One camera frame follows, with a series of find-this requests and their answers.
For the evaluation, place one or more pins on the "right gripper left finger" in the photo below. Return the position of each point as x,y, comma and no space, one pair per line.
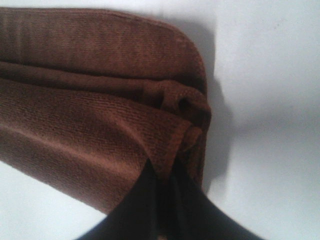
144,213

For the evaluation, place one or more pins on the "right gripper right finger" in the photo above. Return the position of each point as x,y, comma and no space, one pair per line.
195,217

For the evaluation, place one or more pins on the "brown towel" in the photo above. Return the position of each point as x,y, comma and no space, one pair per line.
87,96

